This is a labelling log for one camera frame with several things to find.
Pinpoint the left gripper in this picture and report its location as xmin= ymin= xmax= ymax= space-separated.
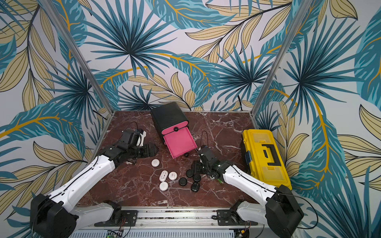
xmin=128 ymin=142 xmax=159 ymax=160

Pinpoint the pink drawer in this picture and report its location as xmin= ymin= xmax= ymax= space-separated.
xmin=161 ymin=121 xmax=189 ymax=135
xmin=163 ymin=127 xmax=197 ymax=159

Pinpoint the black drawer cabinet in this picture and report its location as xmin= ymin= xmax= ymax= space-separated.
xmin=150 ymin=102 xmax=189 ymax=142

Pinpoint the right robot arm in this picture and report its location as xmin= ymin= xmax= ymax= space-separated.
xmin=196 ymin=145 xmax=304 ymax=238

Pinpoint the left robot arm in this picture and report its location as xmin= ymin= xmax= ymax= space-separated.
xmin=30 ymin=129 xmax=158 ymax=238

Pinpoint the black round earphone case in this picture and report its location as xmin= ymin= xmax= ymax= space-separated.
xmin=192 ymin=174 xmax=201 ymax=182
xmin=186 ymin=169 xmax=194 ymax=178
xmin=179 ymin=178 xmax=188 ymax=186

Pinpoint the white round earphone case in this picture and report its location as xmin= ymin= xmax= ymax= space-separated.
xmin=151 ymin=159 xmax=160 ymax=168
xmin=168 ymin=172 xmax=178 ymax=181
xmin=159 ymin=181 xmax=169 ymax=191

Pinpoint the black oval earphone case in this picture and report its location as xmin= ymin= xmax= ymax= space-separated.
xmin=190 ymin=181 xmax=200 ymax=192

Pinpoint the white oval earphone case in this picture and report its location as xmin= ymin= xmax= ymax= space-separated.
xmin=159 ymin=170 xmax=169 ymax=182

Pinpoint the yellow toolbox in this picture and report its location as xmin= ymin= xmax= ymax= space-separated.
xmin=241 ymin=129 xmax=292 ymax=190

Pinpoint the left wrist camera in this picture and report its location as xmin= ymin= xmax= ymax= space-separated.
xmin=137 ymin=129 xmax=146 ymax=146

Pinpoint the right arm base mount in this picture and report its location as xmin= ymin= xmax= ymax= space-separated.
xmin=212 ymin=209 xmax=258 ymax=226

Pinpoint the aluminium rail frame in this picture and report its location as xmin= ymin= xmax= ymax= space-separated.
xmin=82 ymin=206 xmax=270 ymax=230

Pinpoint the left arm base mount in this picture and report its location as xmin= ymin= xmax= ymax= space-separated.
xmin=94 ymin=210 xmax=138 ymax=227

